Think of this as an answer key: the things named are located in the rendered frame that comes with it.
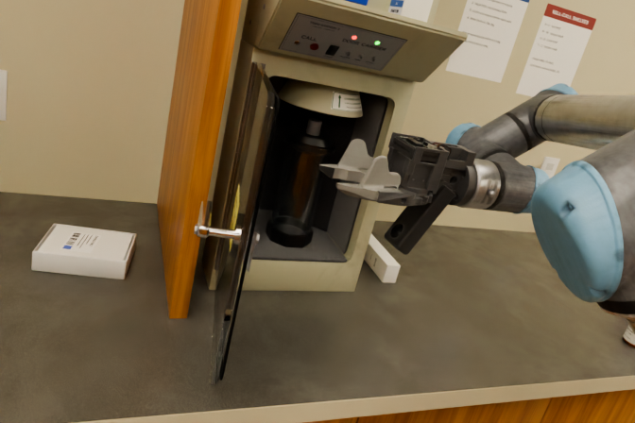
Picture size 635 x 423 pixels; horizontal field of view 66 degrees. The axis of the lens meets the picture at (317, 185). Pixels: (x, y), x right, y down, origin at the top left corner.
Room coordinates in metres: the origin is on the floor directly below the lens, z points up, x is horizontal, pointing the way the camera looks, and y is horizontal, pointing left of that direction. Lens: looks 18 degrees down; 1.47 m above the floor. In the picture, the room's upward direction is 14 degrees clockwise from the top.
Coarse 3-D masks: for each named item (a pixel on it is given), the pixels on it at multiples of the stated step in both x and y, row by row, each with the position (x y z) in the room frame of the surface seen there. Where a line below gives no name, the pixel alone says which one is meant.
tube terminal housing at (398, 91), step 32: (256, 0) 0.87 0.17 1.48; (384, 0) 0.92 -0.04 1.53; (256, 32) 0.83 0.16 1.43; (288, 64) 0.86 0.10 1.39; (320, 64) 0.88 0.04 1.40; (384, 96) 0.98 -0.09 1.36; (384, 128) 0.97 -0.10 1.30; (224, 160) 0.89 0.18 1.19; (224, 192) 0.85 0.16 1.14; (352, 256) 0.95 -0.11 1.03; (256, 288) 0.87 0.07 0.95; (288, 288) 0.90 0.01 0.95; (320, 288) 0.93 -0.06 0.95; (352, 288) 0.96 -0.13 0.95
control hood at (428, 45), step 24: (264, 0) 0.82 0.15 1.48; (288, 0) 0.74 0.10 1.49; (312, 0) 0.74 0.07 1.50; (336, 0) 0.76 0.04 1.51; (264, 24) 0.79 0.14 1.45; (288, 24) 0.77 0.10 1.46; (360, 24) 0.79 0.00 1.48; (384, 24) 0.80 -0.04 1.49; (408, 24) 0.81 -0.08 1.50; (432, 24) 0.83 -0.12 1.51; (264, 48) 0.81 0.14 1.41; (408, 48) 0.85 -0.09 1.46; (432, 48) 0.86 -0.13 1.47; (456, 48) 0.87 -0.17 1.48; (384, 72) 0.90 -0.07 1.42; (408, 72) 0.90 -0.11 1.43; (432, 72) 0.91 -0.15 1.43
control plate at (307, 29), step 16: (304, 16) 0.76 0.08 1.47; (288, 32) 0.79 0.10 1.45; (304, 32) 0.79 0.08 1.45; (320, 32) 0.80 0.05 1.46; (336, 32) 0.80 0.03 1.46; (352, 32) 0.80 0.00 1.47; (368, 32) 0.81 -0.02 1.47; (288, 48) 0.81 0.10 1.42; (304, 48) 0.82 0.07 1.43; (320, 48) 0.82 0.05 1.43; (352, 48) 0.83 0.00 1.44; (368, 48) 0.84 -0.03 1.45; (384, 48) 0.84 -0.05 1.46; (400, 48) 0.85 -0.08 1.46; (352, 64) 0.87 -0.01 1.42; (368, 64) 0.87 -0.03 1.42; (384, 64) 0.88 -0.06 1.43
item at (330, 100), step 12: (288, 84) 0.96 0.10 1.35; (300, 84) 0.94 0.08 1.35; (312, 84) 0.93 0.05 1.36; (288, 96) 0.93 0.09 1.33; (300, 96) 0.92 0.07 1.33; (312, 96) 0.92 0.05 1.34; (324, 96) 0.92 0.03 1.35; (336, 96) 0.92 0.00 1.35; (348, 96) 0.94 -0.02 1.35; (312, 108) 0.91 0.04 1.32; (324, 108) 0.91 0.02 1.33; (336, 108) 0.92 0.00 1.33; (348, 108) 0.93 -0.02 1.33; (360, 108) 0.97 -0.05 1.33
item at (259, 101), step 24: (264, 72) 0.69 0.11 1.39; (264, 96) 0.57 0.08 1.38; (264, 120) 0.52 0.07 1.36; (264, 144) 0.52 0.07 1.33; (240, 168) 0.71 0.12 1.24; (240, 192) 0.63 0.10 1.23; (240, 216) 0.56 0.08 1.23; (240, 240) 0.52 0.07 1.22; (240, 264) 0.52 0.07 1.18; (216, 288) 0.72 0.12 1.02; (216, 312) 0.63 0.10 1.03; (216, 336) 0.56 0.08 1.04; (216, 360) 0.52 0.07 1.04
